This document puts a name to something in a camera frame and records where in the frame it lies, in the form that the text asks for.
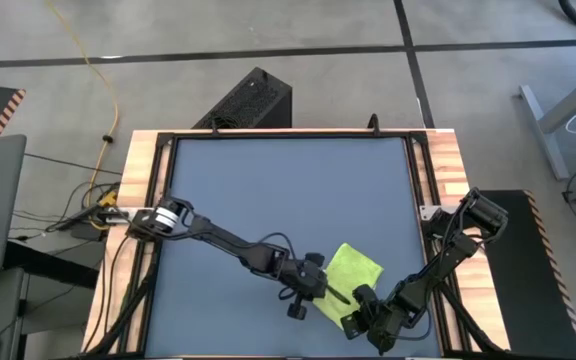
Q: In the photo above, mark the yellow-green terry towel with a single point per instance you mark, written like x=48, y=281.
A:
x=350, y=267

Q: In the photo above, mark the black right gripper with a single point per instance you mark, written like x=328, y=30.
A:
x=383, y=320

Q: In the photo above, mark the black power strip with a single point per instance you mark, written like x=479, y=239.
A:
x=75, y=218

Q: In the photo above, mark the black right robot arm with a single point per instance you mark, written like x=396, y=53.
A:
x=448, y=255

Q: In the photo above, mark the black perforated computer tower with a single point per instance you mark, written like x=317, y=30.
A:
x=253, y=100

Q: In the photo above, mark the blue-grey table mat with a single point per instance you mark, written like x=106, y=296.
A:
x=293, y=165

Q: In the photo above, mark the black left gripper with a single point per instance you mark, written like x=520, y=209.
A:
x=308, y=280

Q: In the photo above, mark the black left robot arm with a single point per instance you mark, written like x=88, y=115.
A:
x=228, y=242

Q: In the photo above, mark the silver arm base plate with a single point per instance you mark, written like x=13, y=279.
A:
x=427, y=212
x=118, y=215

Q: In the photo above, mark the grey metal desk leg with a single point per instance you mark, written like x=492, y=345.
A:
x=543, y=130

